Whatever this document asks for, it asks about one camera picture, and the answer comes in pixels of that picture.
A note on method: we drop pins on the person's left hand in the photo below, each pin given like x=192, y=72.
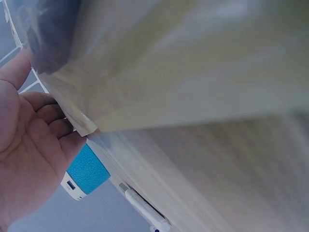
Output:
x=21, y=145

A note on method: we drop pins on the beige paper pouch clear window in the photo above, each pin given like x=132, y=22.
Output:
x=173, y=65

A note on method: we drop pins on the blue and white power bank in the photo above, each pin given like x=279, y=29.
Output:
x=88, y=170

